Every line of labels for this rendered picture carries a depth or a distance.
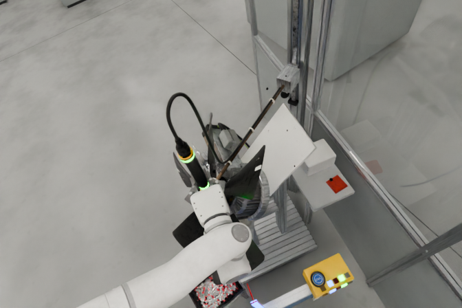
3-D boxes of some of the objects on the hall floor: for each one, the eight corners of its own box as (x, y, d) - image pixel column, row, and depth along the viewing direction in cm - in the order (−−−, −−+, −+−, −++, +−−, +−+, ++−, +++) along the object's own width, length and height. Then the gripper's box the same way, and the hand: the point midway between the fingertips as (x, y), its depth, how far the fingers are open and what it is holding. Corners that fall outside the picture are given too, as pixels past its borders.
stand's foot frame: (287, 196, 235) (287, 193, 229) (316, 248, 208) (317, 246, 202) (221, 227, 230) (218, 224, 224) (242, 284, 203) (240, 282, 197)
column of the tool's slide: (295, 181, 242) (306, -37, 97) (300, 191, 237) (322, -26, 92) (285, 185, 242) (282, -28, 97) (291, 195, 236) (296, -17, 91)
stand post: (281, 224, 223) (277, 150, 131) (287, 234, 218) (286, 165, 125) (276, 226, 223) (269, 153, 130) (282, 236, 218) (277, 168, 125)
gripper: (242, 207, 76) (219, 157, 87) (186, 232, 75) (170, 177, 86) (245, 216, 82) (224, 168, 93) (194, 239, 81) (178, 188, 92)
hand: (200, 177), depth 88 cm, fingers closed on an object, 4 cm apart
